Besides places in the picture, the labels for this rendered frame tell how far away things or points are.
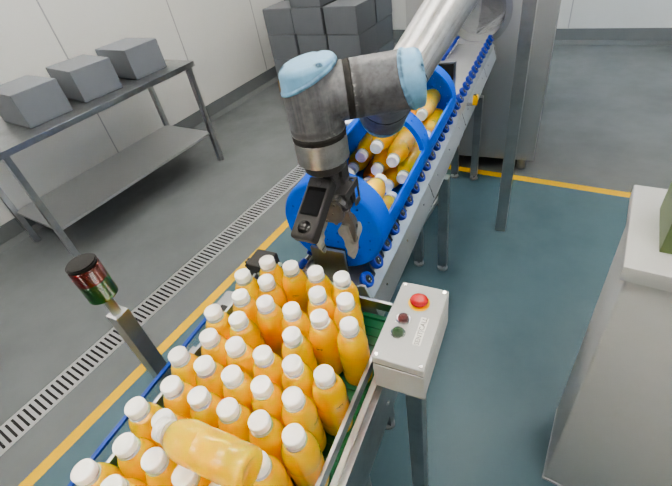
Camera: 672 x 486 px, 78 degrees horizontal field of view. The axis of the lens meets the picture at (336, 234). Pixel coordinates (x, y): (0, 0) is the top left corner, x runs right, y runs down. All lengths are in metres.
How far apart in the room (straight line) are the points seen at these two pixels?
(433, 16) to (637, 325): 0.80
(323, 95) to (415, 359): 0.48
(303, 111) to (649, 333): 0.90
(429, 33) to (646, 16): 5.32
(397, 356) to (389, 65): 0.50
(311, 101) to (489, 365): 1.70
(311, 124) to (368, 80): 0.11
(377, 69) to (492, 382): 1.67
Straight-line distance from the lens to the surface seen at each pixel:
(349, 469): 0.94
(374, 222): 1.03
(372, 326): 1.10
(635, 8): 6.06
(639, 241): 1.10
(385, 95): 0.64
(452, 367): 2.10
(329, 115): 0.65
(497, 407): 2.03
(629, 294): 1.10
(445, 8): 0.85
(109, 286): 1.03
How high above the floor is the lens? 1.77
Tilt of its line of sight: 39 degrees down
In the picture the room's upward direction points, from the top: 11 degrees counter-clockwise
